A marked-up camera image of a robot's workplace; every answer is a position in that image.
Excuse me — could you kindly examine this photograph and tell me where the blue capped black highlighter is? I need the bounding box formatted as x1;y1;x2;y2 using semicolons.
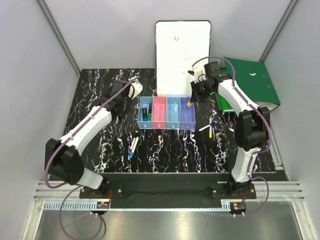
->
142;107;148;119

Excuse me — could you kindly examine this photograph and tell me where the green capped black highlighter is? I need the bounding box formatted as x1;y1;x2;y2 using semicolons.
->
147;103;153;121

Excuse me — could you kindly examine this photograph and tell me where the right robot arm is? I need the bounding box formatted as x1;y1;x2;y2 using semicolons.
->
187;61;272;199

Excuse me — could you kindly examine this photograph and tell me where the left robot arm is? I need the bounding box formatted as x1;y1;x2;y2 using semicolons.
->
44;76;143;198

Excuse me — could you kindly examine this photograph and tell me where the light blue bin left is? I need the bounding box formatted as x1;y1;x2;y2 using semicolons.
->
137;96;153;130

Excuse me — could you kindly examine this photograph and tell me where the light blue bin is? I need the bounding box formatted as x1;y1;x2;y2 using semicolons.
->
166;97;181;130
137;96;153;130

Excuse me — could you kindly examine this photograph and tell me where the purple plastic bin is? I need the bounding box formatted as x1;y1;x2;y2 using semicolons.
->
180;97;196;131

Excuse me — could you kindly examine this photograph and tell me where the light blue bin right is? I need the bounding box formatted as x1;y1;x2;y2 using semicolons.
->
166;97;181;130

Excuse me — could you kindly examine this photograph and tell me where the blue capped white marker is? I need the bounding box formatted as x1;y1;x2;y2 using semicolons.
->
198;121;216;132

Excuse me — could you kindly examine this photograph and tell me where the yellow capped white marker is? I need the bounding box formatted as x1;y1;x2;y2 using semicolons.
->
209;117;213;139

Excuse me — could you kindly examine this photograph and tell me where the pink plastic bin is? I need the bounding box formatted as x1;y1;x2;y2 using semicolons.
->
151;96;167;129

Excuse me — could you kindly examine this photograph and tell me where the black capped white marker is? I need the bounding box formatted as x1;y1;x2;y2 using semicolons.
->
131;130;139;146

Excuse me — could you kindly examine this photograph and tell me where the white dry-erase board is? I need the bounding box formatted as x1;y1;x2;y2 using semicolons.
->
155;20;212;97

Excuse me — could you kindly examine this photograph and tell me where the cyan capped white marker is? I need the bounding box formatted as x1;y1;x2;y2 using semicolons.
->
129;136;140;159

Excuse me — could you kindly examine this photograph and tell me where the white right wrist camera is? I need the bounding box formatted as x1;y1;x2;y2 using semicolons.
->
187;67;207;83

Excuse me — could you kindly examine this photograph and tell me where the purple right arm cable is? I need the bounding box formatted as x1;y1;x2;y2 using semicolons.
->
191;56;273;217

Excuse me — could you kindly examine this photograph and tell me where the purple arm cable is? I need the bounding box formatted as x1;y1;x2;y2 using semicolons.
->
43;76;141;238
191;56;273;217

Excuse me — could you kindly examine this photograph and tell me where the dark green ring binder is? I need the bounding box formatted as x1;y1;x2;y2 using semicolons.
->
225;57;281;111

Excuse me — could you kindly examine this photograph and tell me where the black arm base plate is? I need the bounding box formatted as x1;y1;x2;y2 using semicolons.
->
79;173;257;211

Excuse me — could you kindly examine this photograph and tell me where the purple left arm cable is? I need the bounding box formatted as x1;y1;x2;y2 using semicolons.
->
43;76;141;238

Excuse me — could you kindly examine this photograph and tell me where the grey slotted cable duct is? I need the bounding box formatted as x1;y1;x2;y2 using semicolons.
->
44;200;110;211

